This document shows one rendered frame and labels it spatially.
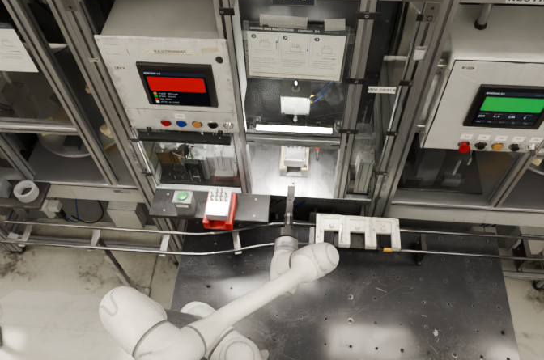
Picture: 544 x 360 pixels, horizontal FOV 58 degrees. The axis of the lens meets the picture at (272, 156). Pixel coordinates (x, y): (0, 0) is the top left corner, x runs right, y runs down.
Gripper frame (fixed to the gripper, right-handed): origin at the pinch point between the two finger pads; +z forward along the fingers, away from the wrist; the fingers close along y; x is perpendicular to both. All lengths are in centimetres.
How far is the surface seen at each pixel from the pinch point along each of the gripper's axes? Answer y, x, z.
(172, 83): 51, 41, 10
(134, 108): 35, 58, 12
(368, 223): -26.9, -34.5, 3.3
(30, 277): -115, 161, -3
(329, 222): -28.3, -17.0, 3.5
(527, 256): -34, -104, -4
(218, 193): -13.6, 32.3, 5.9
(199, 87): 49, 32, 10
